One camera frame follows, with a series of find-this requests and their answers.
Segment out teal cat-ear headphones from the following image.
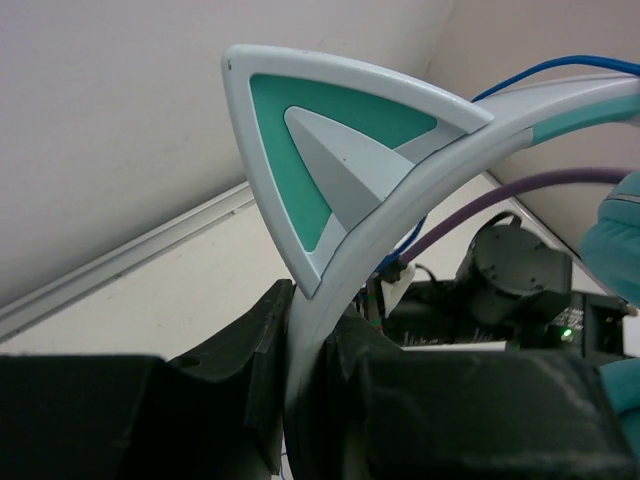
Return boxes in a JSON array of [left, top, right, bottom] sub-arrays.
[[222, 45, 639, 479]]

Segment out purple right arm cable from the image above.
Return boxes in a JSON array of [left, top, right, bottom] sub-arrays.
[[397, 167, 631, 266]]

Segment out blue headphone cable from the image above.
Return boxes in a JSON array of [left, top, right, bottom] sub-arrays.
[[372, 53, 640, 276]]

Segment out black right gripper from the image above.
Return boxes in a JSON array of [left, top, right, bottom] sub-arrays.
[[359, 212, 632, 358]]

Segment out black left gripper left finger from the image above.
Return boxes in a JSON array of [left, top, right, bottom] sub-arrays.
[[1, 280, 294, 479]]

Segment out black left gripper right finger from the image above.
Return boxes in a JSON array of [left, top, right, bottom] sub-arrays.
[[292, 310, 639, 479]]

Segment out aluminium table frame rail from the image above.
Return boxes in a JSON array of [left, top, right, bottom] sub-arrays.
[[1, 182, 254, 342]]

